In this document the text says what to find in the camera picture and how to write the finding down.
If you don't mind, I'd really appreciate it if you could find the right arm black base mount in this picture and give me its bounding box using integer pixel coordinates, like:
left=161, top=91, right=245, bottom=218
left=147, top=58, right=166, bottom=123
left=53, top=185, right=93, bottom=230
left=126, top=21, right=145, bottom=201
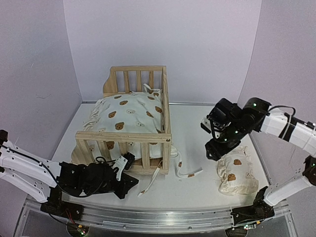
left=231, top=186, right=275, bottom=227

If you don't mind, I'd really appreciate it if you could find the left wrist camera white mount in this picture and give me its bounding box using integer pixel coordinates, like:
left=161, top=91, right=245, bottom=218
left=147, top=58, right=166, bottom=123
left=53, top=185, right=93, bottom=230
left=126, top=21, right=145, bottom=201
left=112, top=153, right=135, bottom=181

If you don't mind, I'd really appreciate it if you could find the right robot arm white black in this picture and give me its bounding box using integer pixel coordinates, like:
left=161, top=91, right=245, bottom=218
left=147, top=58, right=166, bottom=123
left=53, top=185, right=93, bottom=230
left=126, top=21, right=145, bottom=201
left=200, top=97, right=316, bottom=219

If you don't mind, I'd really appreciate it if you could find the bear print cream cushion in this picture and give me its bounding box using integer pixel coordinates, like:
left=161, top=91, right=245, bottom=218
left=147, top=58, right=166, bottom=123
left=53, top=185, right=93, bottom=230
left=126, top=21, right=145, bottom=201
left=83, top=84, right=203, bottom=197

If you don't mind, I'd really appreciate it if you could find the wooden pet bed frame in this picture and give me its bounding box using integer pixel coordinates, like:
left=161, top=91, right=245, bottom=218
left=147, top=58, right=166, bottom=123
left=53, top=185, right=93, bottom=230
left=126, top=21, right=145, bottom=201
left=71, top=66, right=172, bottom=175

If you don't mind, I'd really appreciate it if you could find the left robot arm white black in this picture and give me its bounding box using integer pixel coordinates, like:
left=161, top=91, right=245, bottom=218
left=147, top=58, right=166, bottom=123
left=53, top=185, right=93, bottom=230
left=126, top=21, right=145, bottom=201
left=0, top=130, right=139, bottom=216

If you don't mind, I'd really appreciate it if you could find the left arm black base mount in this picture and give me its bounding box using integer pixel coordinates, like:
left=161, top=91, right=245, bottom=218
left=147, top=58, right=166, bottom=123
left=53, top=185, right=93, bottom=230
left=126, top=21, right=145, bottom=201
left=40, top=188, right=83, bottom=221

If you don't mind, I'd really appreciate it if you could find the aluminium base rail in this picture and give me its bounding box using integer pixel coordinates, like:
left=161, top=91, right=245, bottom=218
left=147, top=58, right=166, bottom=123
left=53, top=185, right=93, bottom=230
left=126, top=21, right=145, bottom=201
left=14, top=187, right=297, bottom=237

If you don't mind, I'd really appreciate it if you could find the small bear print pillow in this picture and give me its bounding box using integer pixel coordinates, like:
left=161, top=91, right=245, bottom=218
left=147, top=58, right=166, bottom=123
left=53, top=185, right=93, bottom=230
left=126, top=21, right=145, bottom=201
left=217, top=146, right=259, bottom=196

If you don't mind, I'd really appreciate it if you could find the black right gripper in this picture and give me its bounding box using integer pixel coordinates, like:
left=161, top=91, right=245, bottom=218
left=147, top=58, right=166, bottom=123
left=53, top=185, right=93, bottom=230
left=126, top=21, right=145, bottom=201
left=205, top=120, right=246, bottom=161

